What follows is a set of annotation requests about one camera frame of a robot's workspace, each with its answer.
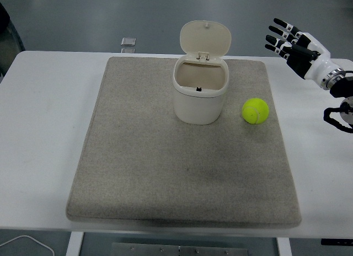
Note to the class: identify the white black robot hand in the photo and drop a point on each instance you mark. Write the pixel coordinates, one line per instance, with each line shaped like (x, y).
(317, 64)

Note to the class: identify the yellow tennis ball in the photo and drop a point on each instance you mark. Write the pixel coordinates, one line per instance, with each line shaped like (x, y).
(255, 111)

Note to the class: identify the cream bin with hinged lid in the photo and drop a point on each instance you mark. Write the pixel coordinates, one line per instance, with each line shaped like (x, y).
(197, 107)

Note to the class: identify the black table control panel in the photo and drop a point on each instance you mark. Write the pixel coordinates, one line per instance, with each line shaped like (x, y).
(336, 242)

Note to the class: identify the beige fabric mat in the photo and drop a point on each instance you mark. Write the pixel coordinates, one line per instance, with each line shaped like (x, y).
(165, 170)

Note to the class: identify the white table leg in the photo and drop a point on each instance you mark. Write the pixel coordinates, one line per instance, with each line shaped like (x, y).
(284, 247)
(75, 243)

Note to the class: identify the silver square floor plate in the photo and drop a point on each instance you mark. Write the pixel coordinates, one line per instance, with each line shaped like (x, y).
(128, 50)
(128, 41)

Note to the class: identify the dark blurry object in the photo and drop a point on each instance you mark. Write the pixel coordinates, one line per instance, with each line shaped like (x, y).
(5, 32)

